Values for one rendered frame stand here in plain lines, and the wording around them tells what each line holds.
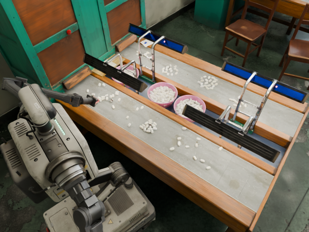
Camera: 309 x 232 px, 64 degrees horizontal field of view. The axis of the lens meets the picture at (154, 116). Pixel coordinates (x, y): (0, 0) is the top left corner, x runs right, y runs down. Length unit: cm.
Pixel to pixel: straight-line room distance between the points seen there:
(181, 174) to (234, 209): 39
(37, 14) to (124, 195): 145
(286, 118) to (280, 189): 80
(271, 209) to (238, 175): 88
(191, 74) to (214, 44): 184
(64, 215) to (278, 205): 187
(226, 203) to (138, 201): 66
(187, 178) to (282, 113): 101
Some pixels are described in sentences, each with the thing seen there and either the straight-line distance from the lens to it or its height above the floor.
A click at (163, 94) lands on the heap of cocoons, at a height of 74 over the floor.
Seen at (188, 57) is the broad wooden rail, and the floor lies 76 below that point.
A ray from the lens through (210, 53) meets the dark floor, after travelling 400.
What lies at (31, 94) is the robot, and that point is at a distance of 106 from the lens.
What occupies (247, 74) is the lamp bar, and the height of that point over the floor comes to 109.
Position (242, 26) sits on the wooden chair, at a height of 46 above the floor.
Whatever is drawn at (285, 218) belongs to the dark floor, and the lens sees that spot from 266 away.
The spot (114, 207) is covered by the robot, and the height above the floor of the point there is 48.
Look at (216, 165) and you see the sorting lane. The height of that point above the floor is 74.
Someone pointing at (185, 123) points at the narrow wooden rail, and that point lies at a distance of 197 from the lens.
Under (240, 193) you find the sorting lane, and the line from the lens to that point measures 177.
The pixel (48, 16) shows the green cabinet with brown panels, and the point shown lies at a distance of 209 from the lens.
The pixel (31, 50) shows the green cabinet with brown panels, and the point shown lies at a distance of 206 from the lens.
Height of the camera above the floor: 230
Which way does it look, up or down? 50 degrees down
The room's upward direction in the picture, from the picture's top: 2 degrees counter-clockwise
